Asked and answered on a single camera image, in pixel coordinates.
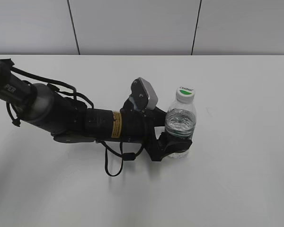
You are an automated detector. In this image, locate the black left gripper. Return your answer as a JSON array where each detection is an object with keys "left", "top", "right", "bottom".
[{"left": 120, "top": 97, "right": 192, "bottom": 162}]

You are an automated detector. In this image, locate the clear Cestbon water bottle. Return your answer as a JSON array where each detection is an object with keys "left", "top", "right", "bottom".
[{"left": 164, "top": 96, "right": 197, "bottom": 160}]

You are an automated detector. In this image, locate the white green bottle cap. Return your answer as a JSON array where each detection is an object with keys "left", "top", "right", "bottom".
[{"left": 176, "top": 87, "right": 195, "bottom": 104}]

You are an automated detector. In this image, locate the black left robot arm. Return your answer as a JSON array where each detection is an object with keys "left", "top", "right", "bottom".
[{"left": 0, "top": 59, "right": 192, "bottom": 161}]

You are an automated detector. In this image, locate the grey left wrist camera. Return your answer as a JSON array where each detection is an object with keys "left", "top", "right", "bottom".
[{"left": 131, "top": 77, "right": 158, "bottom": 111}]

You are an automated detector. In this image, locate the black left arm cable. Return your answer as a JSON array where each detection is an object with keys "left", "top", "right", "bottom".
[{"left": 6, "top": 61, "right": 145, "bottom": 177}]

